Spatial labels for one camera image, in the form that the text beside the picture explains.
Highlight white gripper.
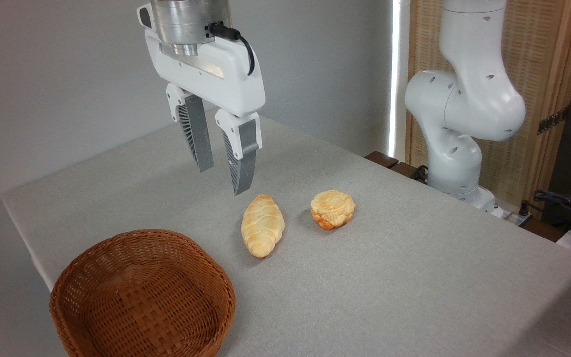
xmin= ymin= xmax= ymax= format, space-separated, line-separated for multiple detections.
xmin=137 ymin=4 xmax=267 ymax=197

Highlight long braided bread loaf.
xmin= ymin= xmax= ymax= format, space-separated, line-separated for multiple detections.
xmin=241 ymin=194 xmax=285 ymax=259

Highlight round orange bread bun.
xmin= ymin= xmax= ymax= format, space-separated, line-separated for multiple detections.
xmin=310 ymin=190 xmax=356 ymax=230

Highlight brown wicker basket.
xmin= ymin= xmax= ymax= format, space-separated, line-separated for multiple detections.
xmin=49 ymin=229 xmax=237 ymax=357

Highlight dark brown wooden block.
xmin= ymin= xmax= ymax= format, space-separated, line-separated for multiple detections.
xmin=365 ymin=151 xmax=399 ymax=169
xmin=390 ymin=162 xmax=428 ymax=182

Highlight grey tablecloth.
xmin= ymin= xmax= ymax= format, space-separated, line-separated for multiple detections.
xmin=2 ymin=107 xmax=571 ymax=357

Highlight white power strip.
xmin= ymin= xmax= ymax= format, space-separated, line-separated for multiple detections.
xmin=493 ymin=205 xmax=534 ymax=227

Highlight dark metal screen hinge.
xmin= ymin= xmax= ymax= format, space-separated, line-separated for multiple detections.
xmin=537 ymin=106 xmax=570 ymax=135

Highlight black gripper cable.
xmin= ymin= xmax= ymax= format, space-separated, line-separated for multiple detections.
xmin=208 ymin=22 xmax=256 ymax=77

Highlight black cable bundle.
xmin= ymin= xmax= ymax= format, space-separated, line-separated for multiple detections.
xmin=532 ymin=189 xmax=571 ymax=235

